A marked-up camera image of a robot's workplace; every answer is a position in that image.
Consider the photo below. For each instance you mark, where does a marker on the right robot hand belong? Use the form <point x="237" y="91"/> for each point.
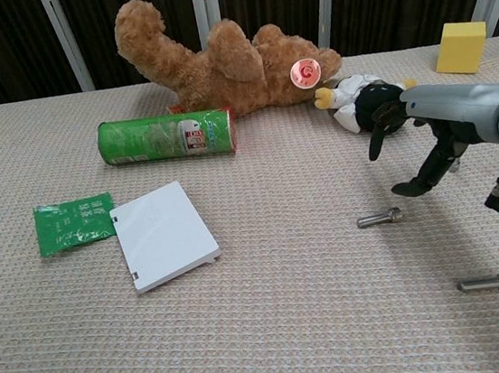
<point x="454" y="111"/>

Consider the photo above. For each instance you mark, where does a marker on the metal bolt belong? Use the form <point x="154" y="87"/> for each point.
<point x="378" y="219"/>
<point x="485" y="285"/>

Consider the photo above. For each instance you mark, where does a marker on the yellow foam cube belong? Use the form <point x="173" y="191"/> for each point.
<point x="460" y="49"/>

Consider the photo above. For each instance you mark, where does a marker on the black white penguin plush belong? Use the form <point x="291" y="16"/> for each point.
<point x="358" y="107"/>

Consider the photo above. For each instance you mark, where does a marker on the round red hang tag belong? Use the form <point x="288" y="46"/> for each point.
<point x="306" y="73"/>

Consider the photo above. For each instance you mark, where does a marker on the brown teddy bear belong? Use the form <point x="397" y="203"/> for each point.
<point x="218" y="76"/>

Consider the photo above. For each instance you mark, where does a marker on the beige woven tablecloth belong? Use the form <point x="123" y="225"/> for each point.
<point x="294" y="326"/>

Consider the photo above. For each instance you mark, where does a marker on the green chips can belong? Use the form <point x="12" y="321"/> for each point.
<point x="148" y="140"/>

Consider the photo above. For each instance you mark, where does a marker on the white card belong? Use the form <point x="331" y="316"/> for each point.
<point x="165" y="238"/>

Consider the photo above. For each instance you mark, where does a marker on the green snack packet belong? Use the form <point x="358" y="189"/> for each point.
<point x="67" y="224"/>

